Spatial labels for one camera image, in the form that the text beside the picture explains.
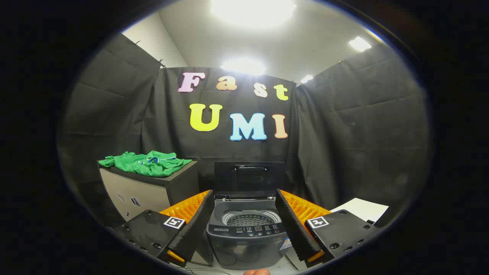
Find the green polo shirt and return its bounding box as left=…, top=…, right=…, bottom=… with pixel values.
left=99, top=150, right=193, bottom=178

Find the black backdrop cloth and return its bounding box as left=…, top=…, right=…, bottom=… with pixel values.
left=57, top=34, right=430, bottom=230

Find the round ceiling light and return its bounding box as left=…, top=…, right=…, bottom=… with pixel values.
left=210, top=0, right=298, bottom=28
left=220, top=58, right=267, bottom=76

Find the dark grey washing machine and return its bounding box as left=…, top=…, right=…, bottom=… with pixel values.
left=206, top=194, right=293, bottom=270

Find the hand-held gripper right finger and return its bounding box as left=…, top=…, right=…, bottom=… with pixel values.
left=275, top=189, right=379, bottom=268

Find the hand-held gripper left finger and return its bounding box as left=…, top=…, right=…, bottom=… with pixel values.
left=114, top=190, right=215, bottom=268

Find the white flat board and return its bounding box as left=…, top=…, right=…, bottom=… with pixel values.
left=330, top=198, right=389, bottom=224

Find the grey cabinet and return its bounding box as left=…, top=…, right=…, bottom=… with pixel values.
left=97, top=160, right=200, bottom=222

